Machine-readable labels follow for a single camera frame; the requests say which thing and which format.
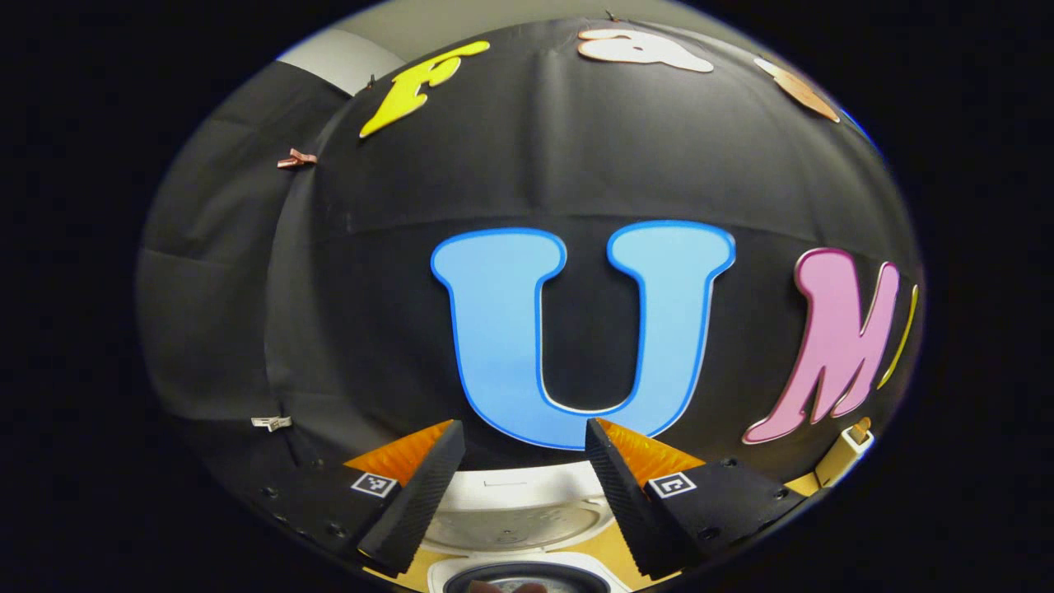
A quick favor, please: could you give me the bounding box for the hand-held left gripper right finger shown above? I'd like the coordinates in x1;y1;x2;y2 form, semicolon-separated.
583;415;824;581

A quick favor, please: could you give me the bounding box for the white toaster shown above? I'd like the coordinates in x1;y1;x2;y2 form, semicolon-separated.
814;428;875;488

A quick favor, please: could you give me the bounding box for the black backdrop cloth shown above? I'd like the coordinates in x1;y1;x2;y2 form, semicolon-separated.
136;16;927;528

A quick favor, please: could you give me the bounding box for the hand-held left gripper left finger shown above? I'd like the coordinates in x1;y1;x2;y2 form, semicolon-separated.
262;418;471;580

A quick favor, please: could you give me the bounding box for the white rice cooker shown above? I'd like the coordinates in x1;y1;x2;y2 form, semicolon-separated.
418;461;617;593

